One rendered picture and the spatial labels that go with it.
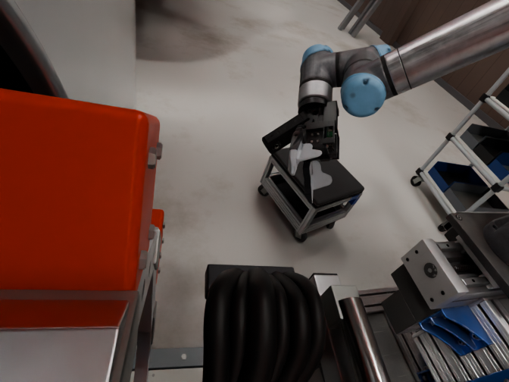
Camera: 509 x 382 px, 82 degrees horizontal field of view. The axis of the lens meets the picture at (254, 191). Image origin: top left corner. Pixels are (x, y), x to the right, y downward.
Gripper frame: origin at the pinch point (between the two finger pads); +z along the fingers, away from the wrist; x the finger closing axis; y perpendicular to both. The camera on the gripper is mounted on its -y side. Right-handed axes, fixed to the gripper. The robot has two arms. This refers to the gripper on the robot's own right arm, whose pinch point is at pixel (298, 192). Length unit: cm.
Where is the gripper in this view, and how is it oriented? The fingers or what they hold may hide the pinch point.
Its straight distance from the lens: 59.7
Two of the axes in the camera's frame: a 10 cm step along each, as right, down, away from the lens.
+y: 9.2, -0.3, -4.0
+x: 3.8, 3.7, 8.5
